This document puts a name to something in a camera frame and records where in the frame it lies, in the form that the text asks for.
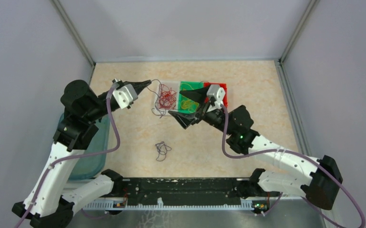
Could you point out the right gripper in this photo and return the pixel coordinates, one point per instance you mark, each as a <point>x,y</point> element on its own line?
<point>185,119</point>

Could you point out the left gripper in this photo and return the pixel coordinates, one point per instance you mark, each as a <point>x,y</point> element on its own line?
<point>139,86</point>

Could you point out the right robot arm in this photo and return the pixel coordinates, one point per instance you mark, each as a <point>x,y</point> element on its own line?
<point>317,180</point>

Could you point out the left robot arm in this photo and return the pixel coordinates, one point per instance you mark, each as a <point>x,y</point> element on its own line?
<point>47,206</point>

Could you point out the green plastic bin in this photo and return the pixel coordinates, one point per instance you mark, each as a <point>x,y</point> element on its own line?
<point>186,105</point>

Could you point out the red plastic bin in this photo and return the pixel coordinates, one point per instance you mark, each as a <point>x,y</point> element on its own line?
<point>224,100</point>

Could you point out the white plastic bin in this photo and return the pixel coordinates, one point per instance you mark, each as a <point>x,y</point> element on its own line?
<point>166,97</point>

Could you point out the teal plastic basin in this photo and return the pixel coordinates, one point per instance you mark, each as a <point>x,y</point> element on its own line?
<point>88,167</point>

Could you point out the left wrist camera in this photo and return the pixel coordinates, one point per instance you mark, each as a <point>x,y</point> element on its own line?
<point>121,96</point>

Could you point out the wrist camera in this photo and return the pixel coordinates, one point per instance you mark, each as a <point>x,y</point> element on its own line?
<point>121,96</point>
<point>216,95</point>

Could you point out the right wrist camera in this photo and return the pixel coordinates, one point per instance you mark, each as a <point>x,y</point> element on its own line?
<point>216,95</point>

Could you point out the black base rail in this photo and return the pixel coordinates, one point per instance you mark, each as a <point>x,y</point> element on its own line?
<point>187,191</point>

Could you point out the aluminium frame rail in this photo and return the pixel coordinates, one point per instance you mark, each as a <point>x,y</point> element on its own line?
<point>122,204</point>

